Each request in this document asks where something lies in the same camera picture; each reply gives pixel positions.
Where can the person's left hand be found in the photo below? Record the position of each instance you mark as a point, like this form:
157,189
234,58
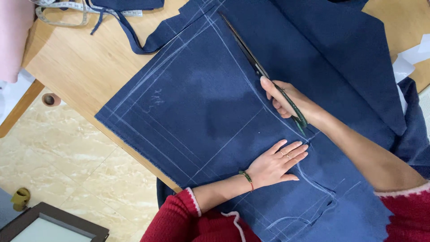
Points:
270,168

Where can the person's right hand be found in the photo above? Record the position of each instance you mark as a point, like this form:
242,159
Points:
291,99

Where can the navy fabric with chalk lines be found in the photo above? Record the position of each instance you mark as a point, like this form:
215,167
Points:
201,100

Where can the red knitted sweater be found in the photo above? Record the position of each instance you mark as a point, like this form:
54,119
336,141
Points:
188,221

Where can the white paper pieces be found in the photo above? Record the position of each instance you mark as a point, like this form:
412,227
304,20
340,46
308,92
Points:
408,57

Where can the dark blue fleece cloth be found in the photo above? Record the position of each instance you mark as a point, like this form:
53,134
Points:
415,134

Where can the navy fabric strip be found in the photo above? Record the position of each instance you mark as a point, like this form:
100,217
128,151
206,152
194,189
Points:
134,42

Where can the navy fabric scrap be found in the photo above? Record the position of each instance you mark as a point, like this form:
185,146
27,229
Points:
127,3

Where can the dark framed panel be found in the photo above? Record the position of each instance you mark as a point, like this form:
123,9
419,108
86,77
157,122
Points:
50,225

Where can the cardboard thread spool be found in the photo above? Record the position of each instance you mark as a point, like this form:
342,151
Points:
51,99

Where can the white measuring tape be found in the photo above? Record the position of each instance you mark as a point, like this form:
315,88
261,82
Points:
63,6

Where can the wooden table leg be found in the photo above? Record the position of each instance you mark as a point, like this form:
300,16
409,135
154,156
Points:
20,109

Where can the pink cloth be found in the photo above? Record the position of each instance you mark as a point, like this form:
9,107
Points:
13,37

